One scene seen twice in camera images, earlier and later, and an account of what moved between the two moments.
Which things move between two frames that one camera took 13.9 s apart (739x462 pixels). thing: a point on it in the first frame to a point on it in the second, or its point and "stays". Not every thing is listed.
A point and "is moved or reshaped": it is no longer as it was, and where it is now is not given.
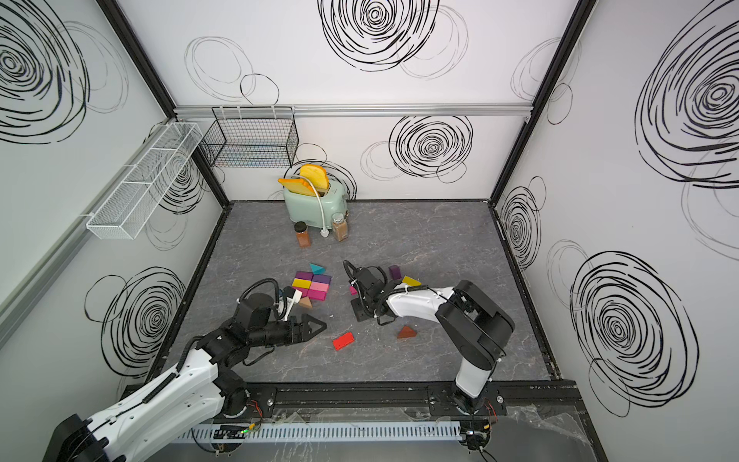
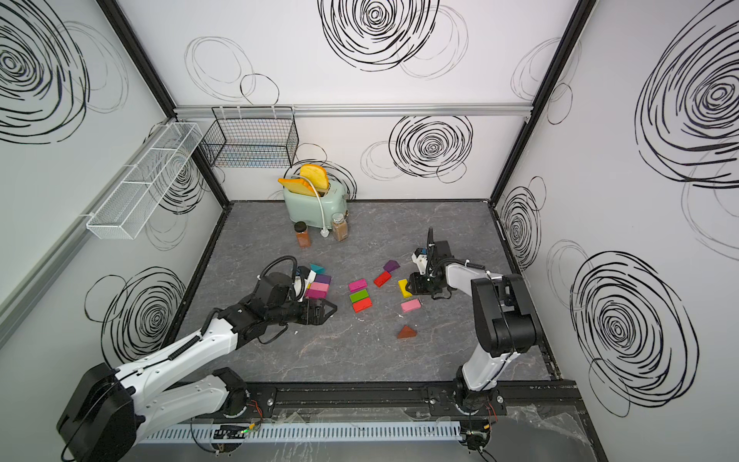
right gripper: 358,309 to 417,288
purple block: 322,278 stays
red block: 344,340 is moved or reshaped
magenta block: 317,295 stays
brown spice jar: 302,231 stays
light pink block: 319,286 stays
